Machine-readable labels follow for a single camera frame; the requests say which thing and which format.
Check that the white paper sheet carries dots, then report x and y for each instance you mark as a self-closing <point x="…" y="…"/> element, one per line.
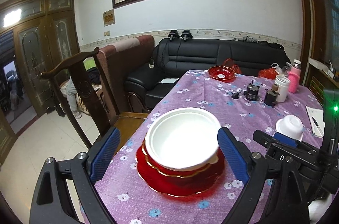
<point x="169" y="81"/>

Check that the black leather sofa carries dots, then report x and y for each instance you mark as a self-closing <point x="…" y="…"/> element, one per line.
<point x="198" y="57"/>

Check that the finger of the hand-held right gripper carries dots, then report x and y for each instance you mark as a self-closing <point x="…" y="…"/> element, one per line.
<point x="284" y="138"/>
<point x="262" y="137"/>

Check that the wooden glass-panel door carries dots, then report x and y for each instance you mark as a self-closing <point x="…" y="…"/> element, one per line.
<point x="31" y="54"/>

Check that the black round device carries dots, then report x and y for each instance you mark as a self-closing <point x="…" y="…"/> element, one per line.
<point x="253" y="93"/>

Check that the white paper bowl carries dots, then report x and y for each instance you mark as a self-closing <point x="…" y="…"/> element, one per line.
<point x="180" y="134"/>
<point x="215" y="158"/>

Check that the black gripper on sofa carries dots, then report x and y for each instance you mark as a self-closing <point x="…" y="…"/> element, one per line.
<point x="173" y="35"/>
<point x="186" y="34"/>

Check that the brown armchair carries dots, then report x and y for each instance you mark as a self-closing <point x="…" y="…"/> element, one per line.
<point x="119" y="62"/>

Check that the small red gold-rimmed plate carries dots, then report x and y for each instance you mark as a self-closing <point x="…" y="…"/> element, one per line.
<point x="222" y="73"/>

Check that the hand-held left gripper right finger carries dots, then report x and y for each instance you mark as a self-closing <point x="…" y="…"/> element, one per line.
<point x="233" y="157"/>

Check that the white notebook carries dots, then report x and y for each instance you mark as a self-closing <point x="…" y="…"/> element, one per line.
<point x="312" y="112"/>

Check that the black device with tan top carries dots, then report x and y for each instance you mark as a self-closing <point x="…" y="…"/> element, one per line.
<point x="271" y="99"/>

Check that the black pen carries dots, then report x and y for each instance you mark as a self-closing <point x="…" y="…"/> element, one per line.
<point x="316" y="124"/>

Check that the small black adapter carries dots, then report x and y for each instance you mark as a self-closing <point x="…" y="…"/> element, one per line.
<point x="235" y="95"/>

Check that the red bowl with gold lettering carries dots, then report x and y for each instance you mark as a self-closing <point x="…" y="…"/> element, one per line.
<point x="159" y="168"/>

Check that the red plate with white sticker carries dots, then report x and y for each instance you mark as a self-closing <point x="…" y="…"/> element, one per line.
<point x="185" y="187"/>

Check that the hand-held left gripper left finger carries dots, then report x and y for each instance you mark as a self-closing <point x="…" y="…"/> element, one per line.
<point x="103" y="157"/>

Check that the white plastic jar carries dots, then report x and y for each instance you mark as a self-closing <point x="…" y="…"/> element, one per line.
<point x="282" y="87"/>

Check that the white paper cup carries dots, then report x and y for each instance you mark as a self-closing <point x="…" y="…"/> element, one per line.
<point x="290" y="126"/>

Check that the yellow wall notice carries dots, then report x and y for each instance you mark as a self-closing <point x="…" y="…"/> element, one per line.
<point x="108" y="17"/>

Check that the dark wooden chair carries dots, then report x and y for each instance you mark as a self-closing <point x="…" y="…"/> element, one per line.
<point x="79" y="81"/>

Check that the pink bottle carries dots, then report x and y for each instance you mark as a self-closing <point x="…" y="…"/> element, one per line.
<point x="294" y="78"/>

